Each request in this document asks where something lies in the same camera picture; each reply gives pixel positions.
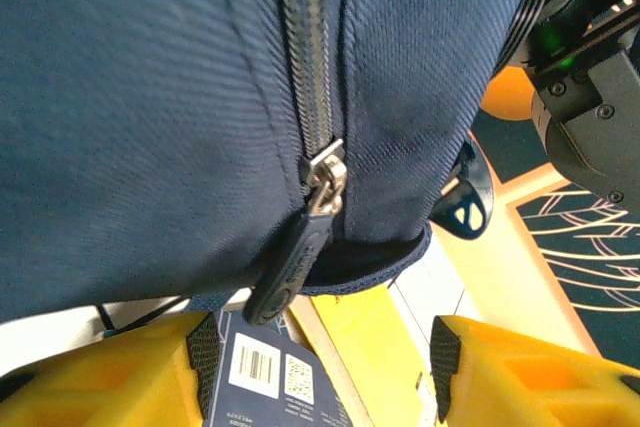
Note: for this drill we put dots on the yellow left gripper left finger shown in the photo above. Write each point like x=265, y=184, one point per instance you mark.
x=100, y=382

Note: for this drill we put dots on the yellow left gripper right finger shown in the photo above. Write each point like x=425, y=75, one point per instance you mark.
x=525, y=387

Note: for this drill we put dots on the yellow book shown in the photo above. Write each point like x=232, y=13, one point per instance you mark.
x=370, y=347

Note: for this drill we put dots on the large blue book with barcodes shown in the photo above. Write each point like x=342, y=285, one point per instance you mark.
x=260, y=397

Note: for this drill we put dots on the navy blue backpack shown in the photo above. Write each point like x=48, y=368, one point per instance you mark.
x=125, y=97

